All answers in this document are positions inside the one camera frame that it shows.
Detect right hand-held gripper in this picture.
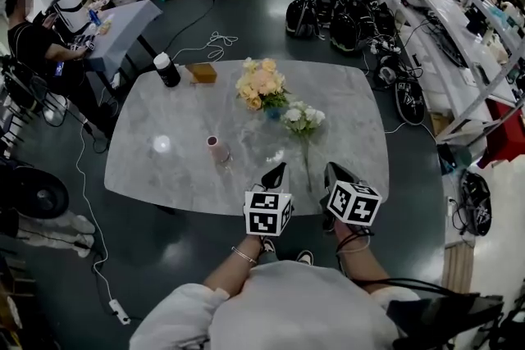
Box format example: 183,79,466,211
321,162,384,234

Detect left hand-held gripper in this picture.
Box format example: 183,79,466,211
243,162,295,238

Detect white flowers bouquet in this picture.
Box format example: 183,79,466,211
280,100,327,193

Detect pink ceramic vase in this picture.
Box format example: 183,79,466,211
206,134,233,165

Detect peach flowers bouquet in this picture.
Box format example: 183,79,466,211
235,57,290,111

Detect person's right forearm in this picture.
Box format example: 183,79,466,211
336,223,397,292

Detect person's left forearm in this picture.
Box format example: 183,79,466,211
203,235,267,292

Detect white marble table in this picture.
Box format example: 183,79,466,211
103,59,390,216

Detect amber wooden box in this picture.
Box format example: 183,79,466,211
185,61,217,85

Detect black oval printed board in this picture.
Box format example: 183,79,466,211
394,78,427,125

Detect white black headset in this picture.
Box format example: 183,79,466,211
375,52,401,87

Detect person's white top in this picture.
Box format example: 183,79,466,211
129,260,411,350

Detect black printed bag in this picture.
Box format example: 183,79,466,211
461,170,493,237

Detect black backpack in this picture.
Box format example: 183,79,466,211
329,0,372,52
371,2,397,38
285,0,325,39

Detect wooden slat panel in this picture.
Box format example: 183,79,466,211
442,241,477,294

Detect black bottle with white lid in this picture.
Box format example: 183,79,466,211
153,52,182,89

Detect white shelving rack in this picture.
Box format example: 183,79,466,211
385,0,525,144

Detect black keyboard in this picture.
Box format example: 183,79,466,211
426,22,471,69

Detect white power strip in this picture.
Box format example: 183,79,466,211
108,298,132,326

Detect table with blue cloth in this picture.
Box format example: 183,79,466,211
80,0,164,81

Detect black round floor fan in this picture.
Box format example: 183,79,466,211
0,166,71,237

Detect white black portable appliance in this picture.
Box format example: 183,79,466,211
52,0,102,32

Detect black wrist cord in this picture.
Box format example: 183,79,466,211
336,225,375,255

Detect white floor cable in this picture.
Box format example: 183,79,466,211
383,121,438,143

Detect thin gold bracelet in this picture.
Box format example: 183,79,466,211
231,245,258,264

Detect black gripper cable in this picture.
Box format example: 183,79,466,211
348,276,481,298

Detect white looped cable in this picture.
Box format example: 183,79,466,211
170,30,240,62

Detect white power strip cable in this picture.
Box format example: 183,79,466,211
73,122,120,302

